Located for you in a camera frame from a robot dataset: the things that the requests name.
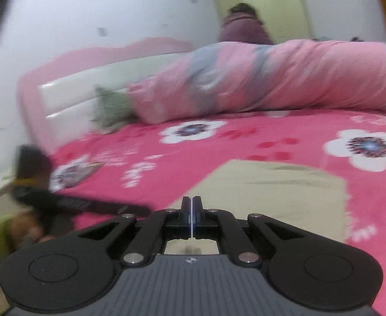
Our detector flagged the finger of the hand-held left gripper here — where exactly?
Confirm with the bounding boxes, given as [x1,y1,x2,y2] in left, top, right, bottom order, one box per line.
[88,199,152,218]

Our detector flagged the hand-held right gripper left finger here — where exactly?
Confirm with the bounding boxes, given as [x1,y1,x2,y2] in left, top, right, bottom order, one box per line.
[78,196,192,267]

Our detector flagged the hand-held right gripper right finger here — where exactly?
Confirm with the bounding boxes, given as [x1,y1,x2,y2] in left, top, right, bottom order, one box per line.
[192,196,304,267]

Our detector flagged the beige pants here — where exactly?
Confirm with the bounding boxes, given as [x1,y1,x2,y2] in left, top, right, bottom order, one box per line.
[163,160,349,257]

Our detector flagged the person's left hand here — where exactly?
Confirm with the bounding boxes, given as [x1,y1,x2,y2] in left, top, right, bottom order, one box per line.
[10,209,58,246]

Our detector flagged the pink floral bed blanket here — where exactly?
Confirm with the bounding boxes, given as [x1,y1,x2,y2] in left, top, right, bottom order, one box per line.
[48,110,386,312]

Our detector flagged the white pink bed headboard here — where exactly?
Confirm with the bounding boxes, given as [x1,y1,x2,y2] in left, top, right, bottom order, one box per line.
[17,38,194,154]

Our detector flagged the green floral pillow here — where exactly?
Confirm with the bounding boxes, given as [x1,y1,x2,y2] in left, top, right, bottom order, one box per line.
[92,87,137,134]

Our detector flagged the pink grey floral quilt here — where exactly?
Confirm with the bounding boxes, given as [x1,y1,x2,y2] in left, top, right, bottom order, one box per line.
[127,38,386,126]

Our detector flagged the pale yellow wardrobe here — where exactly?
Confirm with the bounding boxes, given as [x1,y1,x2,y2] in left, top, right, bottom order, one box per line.
[213,0,314,43]

